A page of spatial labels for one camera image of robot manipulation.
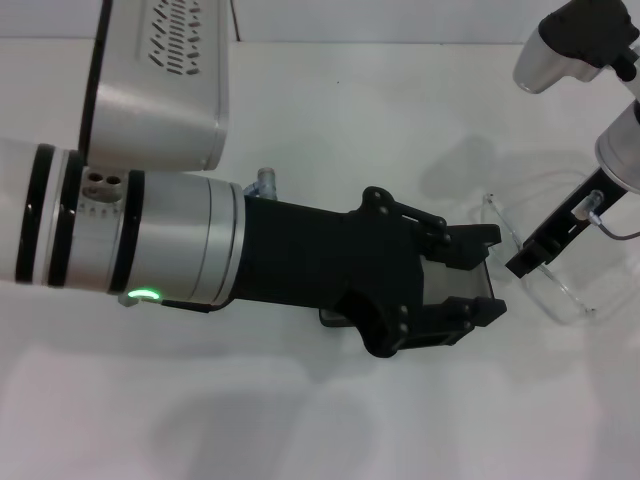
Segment clear white glasses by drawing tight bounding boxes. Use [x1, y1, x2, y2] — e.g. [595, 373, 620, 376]
[469, 167, 600, 326]

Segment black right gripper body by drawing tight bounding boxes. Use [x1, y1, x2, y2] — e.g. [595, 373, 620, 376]
[529, 164, 632, 261]

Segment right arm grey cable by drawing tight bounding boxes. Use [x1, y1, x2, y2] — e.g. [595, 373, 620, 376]
[573, 189, 640, 242]

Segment black glasses case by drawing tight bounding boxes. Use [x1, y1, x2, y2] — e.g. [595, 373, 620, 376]
[318, 257, 497, 330]

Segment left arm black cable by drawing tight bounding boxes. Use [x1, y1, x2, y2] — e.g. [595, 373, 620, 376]
[159, 167, 279, 315]

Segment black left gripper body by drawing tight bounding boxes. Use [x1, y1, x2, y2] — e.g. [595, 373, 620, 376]
[232, 185, 432, 360]

